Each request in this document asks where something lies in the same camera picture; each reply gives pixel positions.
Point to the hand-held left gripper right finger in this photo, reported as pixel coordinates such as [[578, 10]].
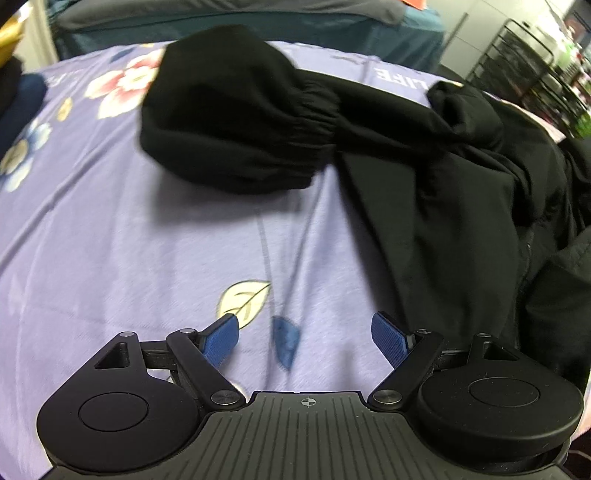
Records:
[[387, 340]]

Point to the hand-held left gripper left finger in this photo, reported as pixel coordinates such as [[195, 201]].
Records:
[[222, 340]]

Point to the large black garment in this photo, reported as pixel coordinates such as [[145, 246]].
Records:
[[415, 207]]

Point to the purple floral bed sheet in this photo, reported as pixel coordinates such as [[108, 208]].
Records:
[[115, 240]]

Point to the navy blue cloth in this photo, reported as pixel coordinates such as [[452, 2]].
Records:
[[27, 106]]

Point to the teal bed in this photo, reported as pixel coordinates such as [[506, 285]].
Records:
[[277, 34]]

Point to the grey blanket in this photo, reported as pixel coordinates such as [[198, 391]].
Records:
[[231, 9]]

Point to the orange tag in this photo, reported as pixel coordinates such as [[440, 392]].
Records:
[[414, 3]]

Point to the black knitted cloth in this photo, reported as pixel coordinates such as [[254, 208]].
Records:
[[7, 78]]

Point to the yellow cloth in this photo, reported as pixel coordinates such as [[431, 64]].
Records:
[[11, 32]]

